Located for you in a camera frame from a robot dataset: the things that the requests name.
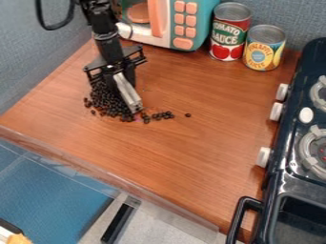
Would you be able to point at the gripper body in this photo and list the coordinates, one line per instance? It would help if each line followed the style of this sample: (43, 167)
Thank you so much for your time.
(113, 62)

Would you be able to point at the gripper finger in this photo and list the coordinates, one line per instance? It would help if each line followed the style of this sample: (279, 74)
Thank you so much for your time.
(130, 76)

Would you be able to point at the grey metal sweeping tool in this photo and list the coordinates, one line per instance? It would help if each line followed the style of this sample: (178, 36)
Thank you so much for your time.
(127, 91)

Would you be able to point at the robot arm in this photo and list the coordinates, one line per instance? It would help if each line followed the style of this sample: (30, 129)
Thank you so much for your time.
(103, 22)

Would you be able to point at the pile of black bits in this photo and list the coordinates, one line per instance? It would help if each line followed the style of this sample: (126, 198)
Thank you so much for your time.
(111, 101)

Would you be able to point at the toy microwave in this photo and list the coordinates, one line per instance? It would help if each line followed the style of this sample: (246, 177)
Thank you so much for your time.
(170, 22)

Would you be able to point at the red tomato sauce can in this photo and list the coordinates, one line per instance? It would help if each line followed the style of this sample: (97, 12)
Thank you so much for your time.
(229, 31)

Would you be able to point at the yellow pineapple can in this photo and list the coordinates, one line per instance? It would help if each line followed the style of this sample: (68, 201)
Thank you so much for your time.
(264, 47)

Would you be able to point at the toy stove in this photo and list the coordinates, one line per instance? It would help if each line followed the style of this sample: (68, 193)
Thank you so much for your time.
(293, 149)

